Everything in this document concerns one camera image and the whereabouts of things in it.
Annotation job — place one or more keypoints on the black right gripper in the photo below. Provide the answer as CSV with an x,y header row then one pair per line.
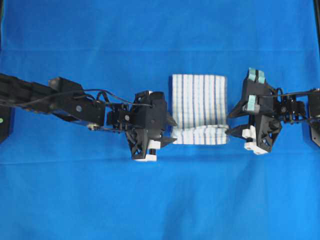
x,y
268,108

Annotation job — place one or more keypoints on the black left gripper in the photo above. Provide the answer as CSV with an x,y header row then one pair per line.
x,y
143,123

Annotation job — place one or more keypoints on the blue striped white towel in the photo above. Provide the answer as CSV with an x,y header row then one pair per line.
x,y
199,107

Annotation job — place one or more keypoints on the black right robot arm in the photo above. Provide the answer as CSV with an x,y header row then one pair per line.
x,y
268,108

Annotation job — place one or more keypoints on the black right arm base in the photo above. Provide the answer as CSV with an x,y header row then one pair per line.
x,y
314,115

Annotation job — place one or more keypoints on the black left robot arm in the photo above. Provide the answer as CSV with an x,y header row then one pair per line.
x,y
62,98

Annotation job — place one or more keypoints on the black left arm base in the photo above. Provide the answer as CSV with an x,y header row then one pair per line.
x,y
7,117

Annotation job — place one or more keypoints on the blue table cloth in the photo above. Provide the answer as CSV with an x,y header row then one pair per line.
x,y
61,181

